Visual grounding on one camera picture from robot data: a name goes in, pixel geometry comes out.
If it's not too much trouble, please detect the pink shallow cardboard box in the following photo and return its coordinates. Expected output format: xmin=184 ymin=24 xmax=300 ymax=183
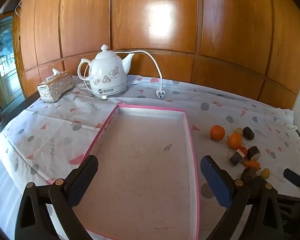
xmin=46 ymin=104 xmax=200 ymax=240

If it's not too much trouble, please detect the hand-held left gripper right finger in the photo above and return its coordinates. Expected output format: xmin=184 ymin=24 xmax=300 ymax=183
xmin=200 ymin=155 xmax=284 ymax=240

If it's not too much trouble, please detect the silver embossed tissue box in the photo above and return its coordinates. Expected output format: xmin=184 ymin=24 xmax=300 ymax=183
xmin=37 ymin=71 xmax=75 ymax=103

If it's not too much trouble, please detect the white floral ceramic kettle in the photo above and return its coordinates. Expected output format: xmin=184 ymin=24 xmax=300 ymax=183
xmin=77 ymin=44 xmax=135 ymax=95

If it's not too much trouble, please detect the white tissue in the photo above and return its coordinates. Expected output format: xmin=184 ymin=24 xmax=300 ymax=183
xmin=45 ymin=68 xmax=60 ymax=82

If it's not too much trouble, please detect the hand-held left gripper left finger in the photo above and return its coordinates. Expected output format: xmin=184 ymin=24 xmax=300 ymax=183
xmin=15 ymin=154 xmax=99 ymax=240

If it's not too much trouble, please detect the orange carrot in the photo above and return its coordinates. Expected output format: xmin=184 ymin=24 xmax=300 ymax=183
xmin=241 ymin=160 xmax=261 ymax=170

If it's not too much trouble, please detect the silver kettle base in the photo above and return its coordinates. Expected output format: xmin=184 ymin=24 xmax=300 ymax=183
xmin=91 ymin=84 xmax=129 ymax=100

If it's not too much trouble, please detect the white power cord with plug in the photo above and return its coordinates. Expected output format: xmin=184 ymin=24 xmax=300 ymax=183
xmin=126 ymin=50 xmax=166 ymax=100

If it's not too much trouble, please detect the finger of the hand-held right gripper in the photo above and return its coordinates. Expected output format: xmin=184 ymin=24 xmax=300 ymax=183
xmin=283 ymin=169 xmax=300 ymax=199

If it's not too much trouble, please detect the brown potato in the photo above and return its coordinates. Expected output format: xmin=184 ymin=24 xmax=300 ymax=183
xmin=241 ymin=168 xmax=257 ymax=183

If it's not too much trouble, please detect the orange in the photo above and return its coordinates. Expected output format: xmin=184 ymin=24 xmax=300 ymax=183
xmin=228 ymin=133 xmax=243 ymax=149
xmin=210 ymin=125 xmax=226 ymax=140

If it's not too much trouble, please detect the wooden glass door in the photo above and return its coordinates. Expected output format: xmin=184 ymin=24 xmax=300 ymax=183
xmin=0 ymin=15 xmax=25 ymax=113

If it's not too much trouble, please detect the dark purple oval fruit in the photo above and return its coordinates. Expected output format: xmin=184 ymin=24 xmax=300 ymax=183
xmin=242 ymin=127 xmax=255 ymax=140

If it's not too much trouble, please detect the patterned white tablecloth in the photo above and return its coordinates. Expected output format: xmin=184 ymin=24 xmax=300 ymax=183
xmin=0 ymin=75 xmax=300 ymax=240

